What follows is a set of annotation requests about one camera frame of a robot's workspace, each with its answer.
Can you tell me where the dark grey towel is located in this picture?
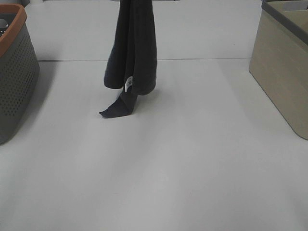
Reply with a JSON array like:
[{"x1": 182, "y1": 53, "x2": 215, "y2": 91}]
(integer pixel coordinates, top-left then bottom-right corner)
[{"x1": 100, "y1": 0, "x2": 157, "y2": 118}]

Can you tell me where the grey basket with orange rim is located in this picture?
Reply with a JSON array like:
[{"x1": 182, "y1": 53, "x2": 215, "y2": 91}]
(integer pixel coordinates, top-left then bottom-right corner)
[{"x1": 0, "y1": 3, "x2": 40, "y2": 144}]

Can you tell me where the beige basket with grey rim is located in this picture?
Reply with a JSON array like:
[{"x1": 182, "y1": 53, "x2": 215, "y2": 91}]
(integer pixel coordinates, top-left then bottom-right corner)
[{"x1": 249, "y1": 0, "x2": 308, "y2": 140}]

